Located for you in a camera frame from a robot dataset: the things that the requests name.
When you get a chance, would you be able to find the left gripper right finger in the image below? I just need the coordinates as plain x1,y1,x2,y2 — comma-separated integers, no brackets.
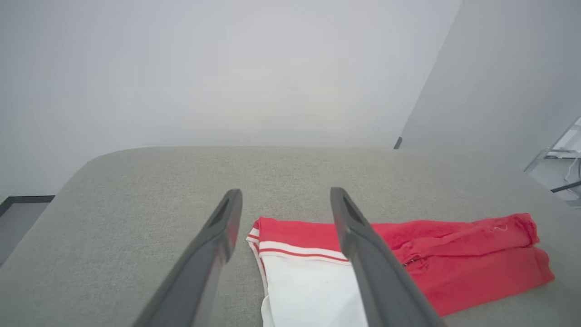
330,187,448,327

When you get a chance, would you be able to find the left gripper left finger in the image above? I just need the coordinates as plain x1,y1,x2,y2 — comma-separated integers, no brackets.
132,188,243,327

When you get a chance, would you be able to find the red and white jersey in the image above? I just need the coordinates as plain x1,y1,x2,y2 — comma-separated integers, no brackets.
246,212,556,327

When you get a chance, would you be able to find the black metal bar frame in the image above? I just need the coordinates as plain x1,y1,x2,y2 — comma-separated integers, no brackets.
550,180,581,194

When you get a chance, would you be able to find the silver metal rack frame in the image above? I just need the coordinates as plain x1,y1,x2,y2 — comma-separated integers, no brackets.
523,115,581,173

